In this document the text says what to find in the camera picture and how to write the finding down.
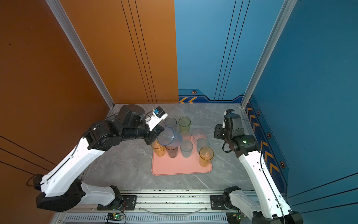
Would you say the left circuit board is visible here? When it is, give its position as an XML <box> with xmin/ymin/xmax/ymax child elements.
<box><xmin>106</xmin><ymin>213</ymin><xmax>125</xmax><ymax>222</ymax></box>

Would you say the aluminium front rail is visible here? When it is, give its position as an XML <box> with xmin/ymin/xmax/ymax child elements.
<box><xmin>52</xmin><ymin>191</ymin><xmax>259</xmax><ymax>224</ymax></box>

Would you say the teal glass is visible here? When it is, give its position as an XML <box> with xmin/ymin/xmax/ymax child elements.
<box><xmin>197</xmin><ymin>138</ymin><xmax>209</xmax><ymax>154</ymax></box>
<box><xmin>180</xmin><ymin>140</ymin><xmax>193</xmax><ymax>158</ymax></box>

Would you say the yellow tall glass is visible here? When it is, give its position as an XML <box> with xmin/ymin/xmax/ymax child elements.
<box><xmin>151</xmin><ymin>139</ymin><xmax>166</xmax><ymax>157</ymax></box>

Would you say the right circuit board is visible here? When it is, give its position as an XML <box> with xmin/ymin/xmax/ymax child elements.
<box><xmin>226</xmin><ymin>213</ymin><xmax>247</xmax><ymax>224</ymax></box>

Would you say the left aluminium corner post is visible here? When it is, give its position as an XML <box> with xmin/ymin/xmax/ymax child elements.
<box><xmin>46</xmin><ymin>0</ymin><xmax>115</xmax><ymax>109</ymax></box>

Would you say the aluminium corner post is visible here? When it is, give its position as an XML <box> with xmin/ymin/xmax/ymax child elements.
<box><xmin>46</xmin><ymin>0</ymin><xmax>115</xmax><ymax>109</ymax></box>
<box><xmin>240</xmin><ymin>0</ymin><xmax>297</xmax><ymax>109</ymax></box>

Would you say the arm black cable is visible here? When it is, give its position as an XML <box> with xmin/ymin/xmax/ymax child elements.
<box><xmin>26</xmin><ymin>111</ymin><xmax>153</xmax><ymax>189</ymax></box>
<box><xmin>240</xmin><ymin>119</ymin><xmax>286</xmax><ymax>224</ymax></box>

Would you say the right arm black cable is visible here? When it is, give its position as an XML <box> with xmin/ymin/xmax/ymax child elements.
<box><xmin>240</xmin><ymin>119</ymin><xmax>286</xmax><ymax>224</ymax></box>

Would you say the blue smooth tall glass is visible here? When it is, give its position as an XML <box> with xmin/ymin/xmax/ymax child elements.
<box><xmin>164</xmin><ymin>118</ymin><xmax>178</xmax><ymax>131</ymax></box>

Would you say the grey smoky tall glass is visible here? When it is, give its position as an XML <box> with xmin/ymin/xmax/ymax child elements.
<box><xmin>165</xmin><ymin>146</ymin><xmax>178</xmax><ymax>158</ymax></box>

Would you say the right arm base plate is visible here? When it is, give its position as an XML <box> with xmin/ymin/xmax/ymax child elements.
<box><xmin>210</xmin><ymin>195</ymin><xmax>231</xmax><ymax>211</ymax></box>

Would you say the clear tube on rail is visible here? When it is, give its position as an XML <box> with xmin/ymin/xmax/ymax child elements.
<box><xmin>139</xmin><ymin>207</ymin><xmax>208</xmax><ymax>216</ymax></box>

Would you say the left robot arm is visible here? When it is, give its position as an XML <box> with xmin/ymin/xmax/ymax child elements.
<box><xmin>33</xmin><ymin>104</ymin><xmax>168</xmax><ymax>212</ymax></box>

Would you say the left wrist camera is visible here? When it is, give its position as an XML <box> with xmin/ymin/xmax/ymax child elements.
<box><xmin>145</xmin><ymin>106</ymin><xmax>168</xmax><ymax>131</ymax></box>

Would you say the circuit board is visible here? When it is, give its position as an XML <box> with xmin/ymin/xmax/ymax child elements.
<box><xmin>226</xmin><ymin>213</ymin><xmax>247</xmax><ymax>224</ymax></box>
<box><xmin>106</xmin><ymin>213</ymin><xmax>125</xmax><ymax>222</ymax></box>

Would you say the clear round glass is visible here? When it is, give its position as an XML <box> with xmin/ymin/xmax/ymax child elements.
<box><xmin>192</xmin><ymin>129</ymin><xmax>206</xmax><ymax>140</ymax></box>

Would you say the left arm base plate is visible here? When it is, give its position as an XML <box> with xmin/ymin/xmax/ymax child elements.
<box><xmin>97</xmin><ymin>195</ymin><xmax>138</xmax><ymax>211</ymax></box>

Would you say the blue textured tall glass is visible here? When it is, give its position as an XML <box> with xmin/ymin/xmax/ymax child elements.
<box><xmin>157</xmin><ymin>127</ymin><xmax>183</xmax><ymax>147</ymax></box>

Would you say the clear short glass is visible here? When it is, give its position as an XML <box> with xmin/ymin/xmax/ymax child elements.
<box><xmin>181</xmin><ymin>131</ymin><xmax>191</xmax><ymax>141</ymax></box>

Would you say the right aluminium corner post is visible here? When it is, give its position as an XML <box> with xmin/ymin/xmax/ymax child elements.
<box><xmin>240</xmin><ymin>0</ymin><xmax>297</xmax><ymax>109</ymax></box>

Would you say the amber tall glass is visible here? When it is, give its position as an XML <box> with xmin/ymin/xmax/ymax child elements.
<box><xmin>199</xmin><ymin>147</ymin><xmax>214</xmax><ymax>167</ymax></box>

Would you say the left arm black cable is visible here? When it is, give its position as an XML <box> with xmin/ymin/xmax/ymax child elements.
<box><xmin>26</xmin><ymin>111</ymin><xmax>153</xmax><ymax>189</ymax></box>

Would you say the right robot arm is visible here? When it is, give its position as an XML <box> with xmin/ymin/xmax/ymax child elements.
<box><xmin>214</xmin><ymin>124</ymin><xmax>304</xmax><ymax>224</ymax></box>

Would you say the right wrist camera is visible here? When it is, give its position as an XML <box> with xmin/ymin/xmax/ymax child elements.
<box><xmin>223</xmin><ymin>109</ymin><xmax>243</xmax><ymax>131</ymax></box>

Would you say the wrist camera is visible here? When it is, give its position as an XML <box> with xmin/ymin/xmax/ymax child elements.
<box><xmin>223</xmin><ymin>109</ymin><xmax>243</xmax><ymax>131</ymax></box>
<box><xmin>145</xmin><ymin>106</ymin><xmax>168</xmax><ymax>131</ymax></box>

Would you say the pink plastic tray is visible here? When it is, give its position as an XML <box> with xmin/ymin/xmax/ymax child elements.
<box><xmin>152</xmin><ymin>137</ymin><xmax>213</xmax><ymax>176</ymax></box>

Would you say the green tall glass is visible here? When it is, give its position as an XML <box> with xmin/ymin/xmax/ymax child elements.
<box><xmin>178</xmin><ymin>117</ymin><xmax>191</xmax><ymax>133</ymax></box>

